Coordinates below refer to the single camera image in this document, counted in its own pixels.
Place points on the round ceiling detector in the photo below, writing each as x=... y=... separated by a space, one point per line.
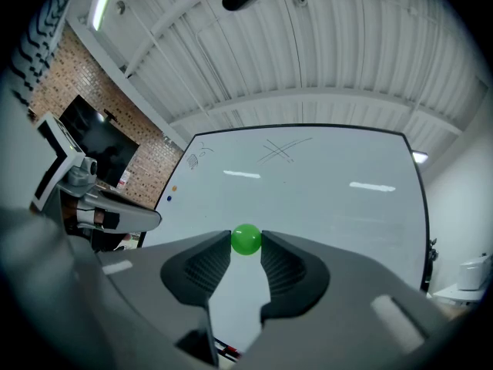
x=120 y=6
x=301 y=1

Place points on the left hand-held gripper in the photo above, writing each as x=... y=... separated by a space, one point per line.
x=63 y=149

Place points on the red and white wall poster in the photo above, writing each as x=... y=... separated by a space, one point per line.
x=123 y=179

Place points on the square ceiling light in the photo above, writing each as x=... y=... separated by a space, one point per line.
x=419 y=157

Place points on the black wall television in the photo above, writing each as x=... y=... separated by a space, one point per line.
x=100 y=141

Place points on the white side table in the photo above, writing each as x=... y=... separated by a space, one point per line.
x=456 y=295

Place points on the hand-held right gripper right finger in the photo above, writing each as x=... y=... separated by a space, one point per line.
x=346 y=303

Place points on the white whiteboard black frame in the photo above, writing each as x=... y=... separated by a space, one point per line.
x=316 y=199

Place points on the red marker pen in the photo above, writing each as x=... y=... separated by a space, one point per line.
x=229 y=348

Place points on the white appliance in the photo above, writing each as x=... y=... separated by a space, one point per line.
x=475 y=272

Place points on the long ceiling light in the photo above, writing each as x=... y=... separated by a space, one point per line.
x=103 y=2

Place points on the green round magnet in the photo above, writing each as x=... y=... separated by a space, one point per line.
x=245 y=239

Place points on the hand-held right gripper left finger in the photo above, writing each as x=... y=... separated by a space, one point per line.
x=146 y=283

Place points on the black webcam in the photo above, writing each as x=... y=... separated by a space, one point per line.
x=111 y=115

